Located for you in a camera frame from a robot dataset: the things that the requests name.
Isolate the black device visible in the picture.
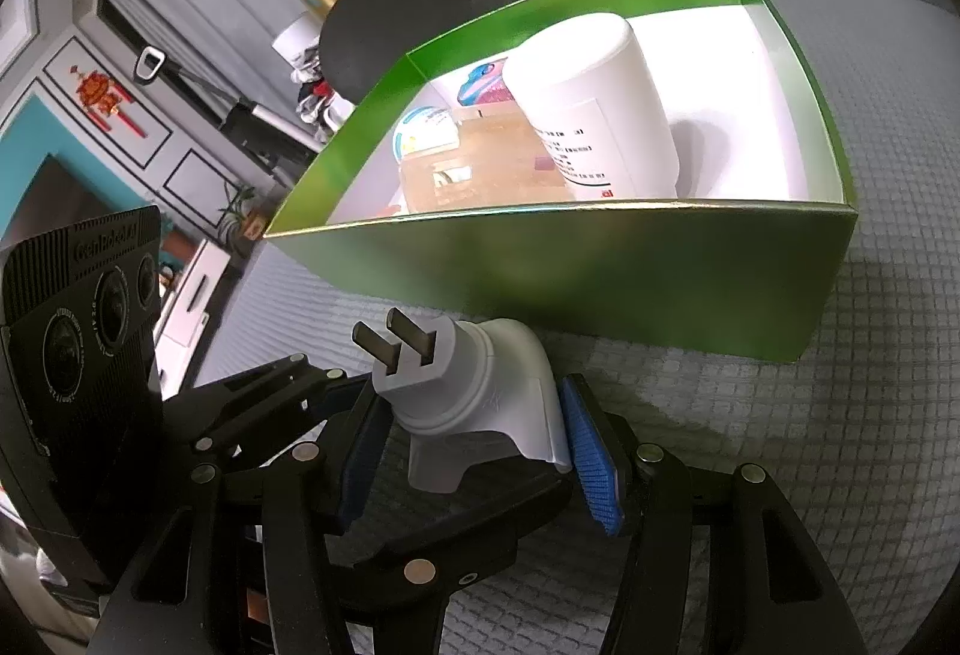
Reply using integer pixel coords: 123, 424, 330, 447
221, 98, 316, 177

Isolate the green cardboard box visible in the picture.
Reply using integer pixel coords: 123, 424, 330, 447
262, 0, 860, 365

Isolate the white bottle blue orange label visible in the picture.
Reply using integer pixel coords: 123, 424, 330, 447
391, 106, 460, 165

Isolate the white low cabinet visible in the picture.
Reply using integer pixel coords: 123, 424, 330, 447
154, 242, 233, 393

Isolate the large white bottle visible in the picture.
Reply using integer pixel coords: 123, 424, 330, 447
501, 13, 682, 202

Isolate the brown cardboard packet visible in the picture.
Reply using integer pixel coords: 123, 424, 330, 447
399, 107, 578, 215

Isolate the small potted plant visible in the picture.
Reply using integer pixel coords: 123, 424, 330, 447
217, 182, 261, 230

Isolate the red knot ornament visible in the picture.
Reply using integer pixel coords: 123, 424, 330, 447
71, 65, 147, 138

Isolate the white container blue pink print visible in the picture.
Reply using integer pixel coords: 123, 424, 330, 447
442, 61, 518, 110

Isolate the black stick with handle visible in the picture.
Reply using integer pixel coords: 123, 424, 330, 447
133, 44, 301, 131

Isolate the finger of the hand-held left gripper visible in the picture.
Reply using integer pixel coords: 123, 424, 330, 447
328, 452, 572, 626
161, 355, 376, 472

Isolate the white plug adapter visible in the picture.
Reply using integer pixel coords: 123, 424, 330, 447
352, 308, 575, 495

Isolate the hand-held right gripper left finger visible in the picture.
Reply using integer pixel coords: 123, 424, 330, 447
88, 388, 392, 655

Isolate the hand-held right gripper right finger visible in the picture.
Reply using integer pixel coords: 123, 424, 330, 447
559, 373, 871, 655

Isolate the black television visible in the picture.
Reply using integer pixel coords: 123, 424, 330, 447
0, 152, 121, 251

